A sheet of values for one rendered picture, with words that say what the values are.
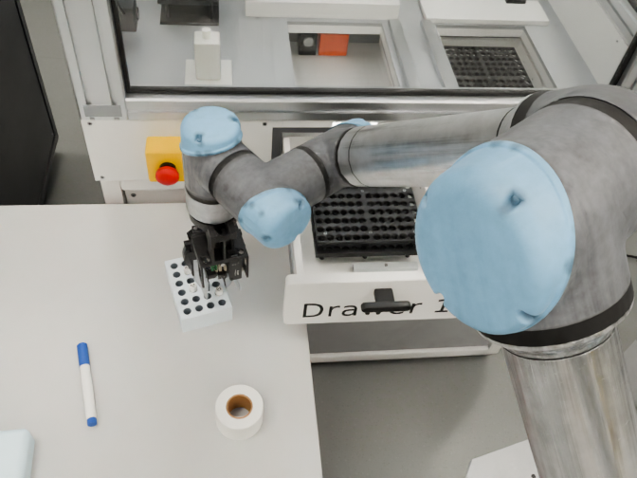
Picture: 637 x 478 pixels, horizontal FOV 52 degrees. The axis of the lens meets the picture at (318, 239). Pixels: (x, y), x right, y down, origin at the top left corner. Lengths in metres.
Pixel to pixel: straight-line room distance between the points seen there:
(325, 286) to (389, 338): 0.88
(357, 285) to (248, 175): 0.28
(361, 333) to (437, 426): 0.35
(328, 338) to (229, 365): 0.74
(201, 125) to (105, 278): 0.45
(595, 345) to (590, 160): 0.13
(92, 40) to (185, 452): 0.63
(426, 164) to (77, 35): 0.61
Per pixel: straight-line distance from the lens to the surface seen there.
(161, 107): 1.14
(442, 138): 0.66
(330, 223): 1.05
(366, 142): 0.75
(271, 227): 0.74
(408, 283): 0.97
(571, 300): 0.45
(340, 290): 0.96
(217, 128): 0.80
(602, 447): 0.55
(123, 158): 1.23
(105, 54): 1.10
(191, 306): 1.07
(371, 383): 1.93
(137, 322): 1.11
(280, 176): 0.77
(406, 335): 1.82
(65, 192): 2.41
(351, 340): 1.80
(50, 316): 1.15
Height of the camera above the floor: 1.69
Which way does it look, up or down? 50 degrees down
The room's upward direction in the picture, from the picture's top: 8 degrees clockwise
